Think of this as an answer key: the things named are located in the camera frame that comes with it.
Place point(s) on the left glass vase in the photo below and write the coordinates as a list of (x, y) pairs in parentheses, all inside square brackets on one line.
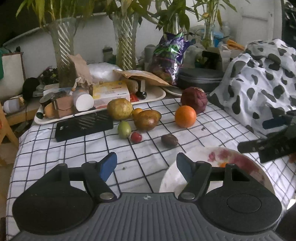
[(62, 32)]

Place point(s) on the yellow-green round pear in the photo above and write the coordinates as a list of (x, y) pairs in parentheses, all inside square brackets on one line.
[(119, 109)]

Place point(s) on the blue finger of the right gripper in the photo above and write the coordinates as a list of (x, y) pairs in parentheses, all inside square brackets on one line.
[(282, 120)]

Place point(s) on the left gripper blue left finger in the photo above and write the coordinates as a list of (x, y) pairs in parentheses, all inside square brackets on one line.
[(94, 176)]

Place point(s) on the green jujube fruit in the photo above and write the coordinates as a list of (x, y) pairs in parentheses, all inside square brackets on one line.
[(124, 129)]

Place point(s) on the brown paper envelope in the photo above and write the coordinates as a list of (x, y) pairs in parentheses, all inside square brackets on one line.
[(148, 77)]

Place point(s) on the person's right hand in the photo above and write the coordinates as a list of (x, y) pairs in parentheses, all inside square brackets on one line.
[(292, 158)]

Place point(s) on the dark grey zip case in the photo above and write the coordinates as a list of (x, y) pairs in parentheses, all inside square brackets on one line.
[(205, 79)]

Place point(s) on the right glass bottle vase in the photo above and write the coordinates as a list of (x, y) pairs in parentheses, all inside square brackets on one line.
[(208, 37)]

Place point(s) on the white serving tray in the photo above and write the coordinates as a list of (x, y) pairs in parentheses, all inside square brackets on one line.
[(154, 93)]

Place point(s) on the black flat device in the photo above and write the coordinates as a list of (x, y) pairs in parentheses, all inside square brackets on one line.
[(83, 125)]

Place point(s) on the brown-green mango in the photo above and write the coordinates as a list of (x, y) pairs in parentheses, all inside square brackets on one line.
[(147, 120)]

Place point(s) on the large orange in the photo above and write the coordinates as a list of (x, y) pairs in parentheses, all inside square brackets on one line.
[(185, 116)]

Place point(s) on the white round jar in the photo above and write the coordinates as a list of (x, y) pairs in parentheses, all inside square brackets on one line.
[(82, 100)]

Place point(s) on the yellow white box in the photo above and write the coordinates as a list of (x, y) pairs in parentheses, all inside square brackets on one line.
[(106, 92)]

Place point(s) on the middle glass vase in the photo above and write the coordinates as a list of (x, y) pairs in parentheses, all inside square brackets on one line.
[(125, 30)]

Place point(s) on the purple snack bag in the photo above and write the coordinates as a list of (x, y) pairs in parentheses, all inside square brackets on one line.
[(168, 56)]

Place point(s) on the red cherry tomato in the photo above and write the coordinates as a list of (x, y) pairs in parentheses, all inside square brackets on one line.
[(136, 137)]

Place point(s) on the dark passion fruit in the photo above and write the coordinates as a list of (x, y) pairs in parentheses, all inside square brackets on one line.
[(169, 140)]

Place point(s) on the small orange tangerine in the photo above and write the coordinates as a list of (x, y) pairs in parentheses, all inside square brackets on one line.
[(223, 164)]

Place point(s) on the checkered white tablecloth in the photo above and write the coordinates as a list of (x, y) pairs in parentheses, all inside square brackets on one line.
[(141, 166)]

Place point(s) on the wooden chair frame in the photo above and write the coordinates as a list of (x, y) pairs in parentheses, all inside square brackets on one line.
[(9, 142)]

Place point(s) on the brown leather pouch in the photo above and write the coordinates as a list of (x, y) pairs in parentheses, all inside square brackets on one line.
[(63, 106)]

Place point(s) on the cow print cloth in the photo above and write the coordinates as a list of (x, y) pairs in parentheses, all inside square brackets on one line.
[(258, 85)]

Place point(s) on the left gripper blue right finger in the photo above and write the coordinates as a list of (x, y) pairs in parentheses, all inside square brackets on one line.
[(198, 176)]

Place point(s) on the crumpled brown paper bag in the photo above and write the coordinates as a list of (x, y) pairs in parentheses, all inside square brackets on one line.
[(83, 77)]

